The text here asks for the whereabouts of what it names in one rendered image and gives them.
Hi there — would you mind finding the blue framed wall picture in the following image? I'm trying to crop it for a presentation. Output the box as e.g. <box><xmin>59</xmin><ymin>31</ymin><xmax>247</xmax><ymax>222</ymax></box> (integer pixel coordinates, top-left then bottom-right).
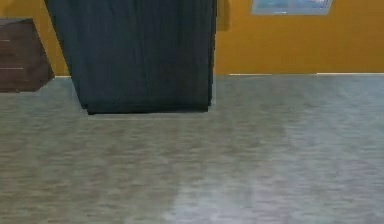
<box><xmin>250</xmin><ymin>0</ymin><xmax>334</xmax><ymax>16</ymax></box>

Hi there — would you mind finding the dark brown chest of drawers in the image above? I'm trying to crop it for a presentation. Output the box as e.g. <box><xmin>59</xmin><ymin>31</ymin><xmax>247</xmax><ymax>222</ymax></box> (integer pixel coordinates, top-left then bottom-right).
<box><xmin>0</xmin><ymin>17</ymin><xmax>56</xmax><ymax>94</ymax></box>

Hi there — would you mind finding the black wooden cupboard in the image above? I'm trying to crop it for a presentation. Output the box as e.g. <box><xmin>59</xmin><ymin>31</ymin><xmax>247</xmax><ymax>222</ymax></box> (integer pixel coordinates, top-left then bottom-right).
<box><xmin>44</xmin><ymin>0</ymin><xmax>218</xmax><ymax>116</ymax></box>

